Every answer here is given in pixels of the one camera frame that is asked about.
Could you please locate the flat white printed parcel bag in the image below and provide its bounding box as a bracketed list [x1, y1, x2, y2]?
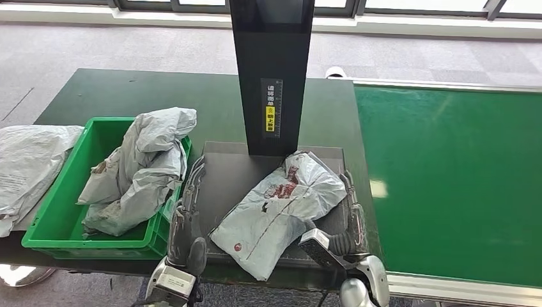
[0, 125, 86, 238]

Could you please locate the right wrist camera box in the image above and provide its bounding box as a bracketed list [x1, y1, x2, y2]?
[298, 228, 339, 270]

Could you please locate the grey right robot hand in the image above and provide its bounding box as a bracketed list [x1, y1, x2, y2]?
[315, 169, 369, 257]

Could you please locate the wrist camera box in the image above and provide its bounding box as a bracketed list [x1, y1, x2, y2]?
[298, 228, 339, 270]
[148, 264, 197, 304]

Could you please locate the silver conveyor frame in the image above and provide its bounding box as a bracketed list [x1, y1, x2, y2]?
[326, 76, 542, 307]

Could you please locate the green plastic crate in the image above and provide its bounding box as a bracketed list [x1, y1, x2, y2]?
[22, 117, 192, 260]

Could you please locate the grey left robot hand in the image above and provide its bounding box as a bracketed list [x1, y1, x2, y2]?
[167, 154, 208, 276]

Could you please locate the round silver metal base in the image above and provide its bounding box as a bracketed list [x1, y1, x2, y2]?
[0, 262, 58, 289]

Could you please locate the white parcel bag red print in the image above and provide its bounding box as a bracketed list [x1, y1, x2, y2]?
[209, 151, 348, 282]

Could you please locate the grey parcel bag brown stain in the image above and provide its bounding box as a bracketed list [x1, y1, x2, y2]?
[81, 141, 189, 237]
[76, 106, 198, 205]

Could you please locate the white window sill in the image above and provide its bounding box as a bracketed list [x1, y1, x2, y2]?
[0, 4, 542, 42]

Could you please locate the dark window frame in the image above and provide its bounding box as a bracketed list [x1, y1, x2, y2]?
[0, 0, 542, 22]

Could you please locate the black inbound scanner machine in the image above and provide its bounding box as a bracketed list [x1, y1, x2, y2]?
[196, 0, 354, 272]

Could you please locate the black yellow warning label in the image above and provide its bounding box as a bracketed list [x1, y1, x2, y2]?
[260, 77, 283, 139]

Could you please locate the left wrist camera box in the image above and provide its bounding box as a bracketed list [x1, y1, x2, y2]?
[148, 264, 197, 304]

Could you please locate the green conveyor belt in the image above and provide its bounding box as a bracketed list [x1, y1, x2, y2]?
[353, 84, 542, 288]

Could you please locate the dark green table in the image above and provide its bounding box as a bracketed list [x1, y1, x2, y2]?
[0, 68, 388, 297]

